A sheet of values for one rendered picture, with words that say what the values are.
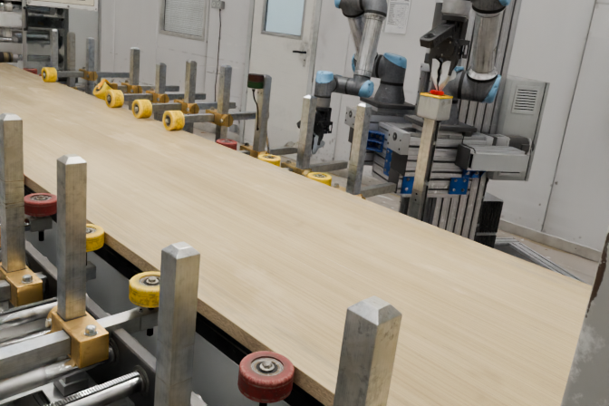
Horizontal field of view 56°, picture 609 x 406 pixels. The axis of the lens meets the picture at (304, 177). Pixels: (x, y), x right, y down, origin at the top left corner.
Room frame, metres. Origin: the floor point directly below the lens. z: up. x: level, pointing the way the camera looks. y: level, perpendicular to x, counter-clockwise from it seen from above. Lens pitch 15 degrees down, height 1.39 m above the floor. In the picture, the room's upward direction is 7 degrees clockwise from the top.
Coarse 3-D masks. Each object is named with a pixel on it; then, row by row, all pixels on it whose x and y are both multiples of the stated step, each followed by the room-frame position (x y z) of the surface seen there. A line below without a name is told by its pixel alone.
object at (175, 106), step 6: (150, 102) 2.48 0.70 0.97; (156, 102) 2.49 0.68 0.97; (174, 102) 2.58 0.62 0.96; (198, 102) 2.66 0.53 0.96; (204, 102) 2.67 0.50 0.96; (210, 102) 2.69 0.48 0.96; (216, 102) 2.71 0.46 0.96; (234, 102) 2.79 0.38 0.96; (156, 108) 2.48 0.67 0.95; (162, 108) 2.50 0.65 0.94; (168, 108) 2.52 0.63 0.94; (174, 108) 2.55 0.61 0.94; (180, 108) 2.57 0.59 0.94; (204, 108) 2.66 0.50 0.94; (216, 108) 2.71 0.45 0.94; (234, 108) 2.79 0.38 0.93
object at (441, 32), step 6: (444, 24) 1.70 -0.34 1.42; (450, 24) 1.69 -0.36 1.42; (432, 30) 1.68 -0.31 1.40; (438, 30) 1.67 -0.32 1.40; (444, 30) 1.66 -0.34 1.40; (450, 30) 1.68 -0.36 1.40; (426, 36) 1.65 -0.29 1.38; (432, 36) 1.64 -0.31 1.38; (438, 36) 1.64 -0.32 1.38; (444, 36) 1.66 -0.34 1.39; (420, 42) 1.65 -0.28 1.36; (426, 42) 1.63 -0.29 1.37; (432, 42) 1.63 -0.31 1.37; (438, 42) 1.64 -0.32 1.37
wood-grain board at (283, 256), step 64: (64, 128) 2.09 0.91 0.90; (128, 128) 2.22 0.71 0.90; (128, 192) 1.44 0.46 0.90; (192, 192) 1.51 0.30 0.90; (256, 192) 1.57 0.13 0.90; (320, 192) 1.64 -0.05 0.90; (128, 256) 1.09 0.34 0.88; (256, 256) 1.12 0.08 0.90; (320, 256) 1.16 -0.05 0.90; (384, 256) 1.20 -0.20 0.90; (448, 256) 1.25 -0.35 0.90; (512, 256) 1.29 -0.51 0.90; (256, 320) 0.86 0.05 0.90; (320, 320) 0.89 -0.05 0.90; (448, 320) 0.94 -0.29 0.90; (512, 320) 0.97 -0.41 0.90; (576, 320) 1.00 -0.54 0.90; (320, 384) 0.71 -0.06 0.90; (448, 384) 0.74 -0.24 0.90; (512, 384) 0.76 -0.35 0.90
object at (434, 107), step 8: (424, 96) 1.69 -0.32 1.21; (432, 96) 1.67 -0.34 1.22; (440, 96) 1.66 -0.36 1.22; (448, 96) 1.68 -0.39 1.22; (424, 104) 1.68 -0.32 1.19; (432, 104) 1.66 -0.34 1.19; (440, 104) 1.66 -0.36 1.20; (448, 104) 1.68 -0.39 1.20; (424, 112) 1.68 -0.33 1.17; (432, 112) 1.66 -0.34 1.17; (440, 112) 1.66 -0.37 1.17; (448, 112) 1.69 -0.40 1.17; (440, 120) 1.67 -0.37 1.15
